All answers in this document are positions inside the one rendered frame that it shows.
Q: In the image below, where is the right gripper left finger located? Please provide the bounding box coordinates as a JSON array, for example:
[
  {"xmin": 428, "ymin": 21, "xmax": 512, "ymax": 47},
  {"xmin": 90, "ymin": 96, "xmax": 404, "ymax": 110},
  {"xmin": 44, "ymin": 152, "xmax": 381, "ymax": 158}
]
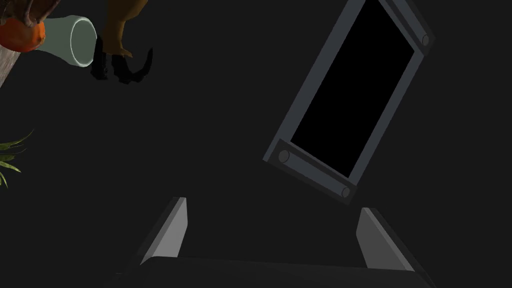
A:
[{"xmin": 131, "ymin": 196, "xmax": 189, "ymax": 266}]

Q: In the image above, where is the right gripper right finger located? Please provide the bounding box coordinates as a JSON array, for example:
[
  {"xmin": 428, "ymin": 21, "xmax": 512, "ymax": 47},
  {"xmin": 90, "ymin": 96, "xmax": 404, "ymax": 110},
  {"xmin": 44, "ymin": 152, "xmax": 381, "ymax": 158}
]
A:
[{"xmin": 355, "ymin": 206, "xmax": 425, "ymax": 273}]

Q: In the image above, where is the green leafy plant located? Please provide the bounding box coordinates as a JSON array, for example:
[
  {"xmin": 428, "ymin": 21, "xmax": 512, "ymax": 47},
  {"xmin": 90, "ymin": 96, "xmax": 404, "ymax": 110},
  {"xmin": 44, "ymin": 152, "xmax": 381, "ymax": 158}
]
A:
[{"xmin": 0, "ymin": 128, "xmax": 35, "ymax": 189}]

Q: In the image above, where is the brown animal figurine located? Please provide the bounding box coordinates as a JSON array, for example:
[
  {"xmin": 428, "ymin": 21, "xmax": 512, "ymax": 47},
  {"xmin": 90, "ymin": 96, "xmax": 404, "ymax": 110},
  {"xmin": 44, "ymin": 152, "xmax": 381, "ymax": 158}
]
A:
[{"xmin": 89, "ymin": 0, "xmax": 155, "ymax": 85}]

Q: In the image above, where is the pale green vase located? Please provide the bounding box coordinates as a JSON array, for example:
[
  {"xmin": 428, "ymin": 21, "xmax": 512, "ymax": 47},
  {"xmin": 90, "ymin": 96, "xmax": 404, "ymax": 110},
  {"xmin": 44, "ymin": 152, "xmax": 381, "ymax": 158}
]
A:
[{"xmin": 35, "ymin": 14, "xmax": 98, "ymax": 68}]

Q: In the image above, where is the orange pot with plant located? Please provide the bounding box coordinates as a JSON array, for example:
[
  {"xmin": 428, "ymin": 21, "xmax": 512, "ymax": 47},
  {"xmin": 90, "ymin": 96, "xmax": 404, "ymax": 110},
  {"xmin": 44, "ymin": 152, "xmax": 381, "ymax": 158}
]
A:
[{"xmin": 0, "ymin": 0, "xmax": 61, "ymax": 54}]

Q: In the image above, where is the dark framed wall picture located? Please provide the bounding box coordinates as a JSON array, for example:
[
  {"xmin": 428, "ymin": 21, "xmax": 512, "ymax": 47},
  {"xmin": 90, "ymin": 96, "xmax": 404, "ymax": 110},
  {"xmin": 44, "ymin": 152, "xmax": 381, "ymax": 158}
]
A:
[{"xmin": 261, "ymin": 0, "xmax": 437, "ymax": 206}]

